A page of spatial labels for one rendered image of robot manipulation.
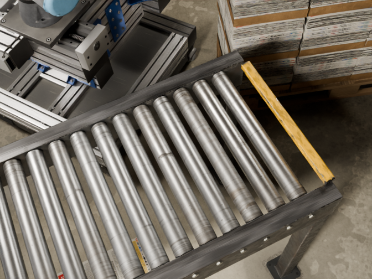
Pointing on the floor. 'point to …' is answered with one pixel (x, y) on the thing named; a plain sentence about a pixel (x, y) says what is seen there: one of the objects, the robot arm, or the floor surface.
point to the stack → (356, 65)
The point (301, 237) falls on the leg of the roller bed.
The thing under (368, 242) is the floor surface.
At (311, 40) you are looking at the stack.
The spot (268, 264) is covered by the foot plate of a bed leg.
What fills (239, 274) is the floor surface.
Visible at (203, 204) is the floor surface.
